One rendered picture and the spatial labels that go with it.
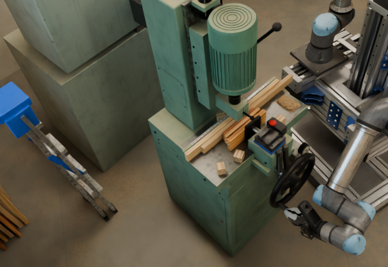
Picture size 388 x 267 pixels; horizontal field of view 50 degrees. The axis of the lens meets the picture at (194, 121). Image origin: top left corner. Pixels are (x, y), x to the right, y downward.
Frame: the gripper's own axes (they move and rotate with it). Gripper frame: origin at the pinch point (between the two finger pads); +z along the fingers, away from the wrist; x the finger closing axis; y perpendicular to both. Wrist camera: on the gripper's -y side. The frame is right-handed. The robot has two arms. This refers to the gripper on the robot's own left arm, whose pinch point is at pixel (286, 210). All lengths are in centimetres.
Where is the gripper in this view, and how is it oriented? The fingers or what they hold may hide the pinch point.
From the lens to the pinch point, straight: 183.8
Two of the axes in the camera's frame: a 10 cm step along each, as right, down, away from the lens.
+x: 7.3, -5.7, 3.8
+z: -5.4, -1.5, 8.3
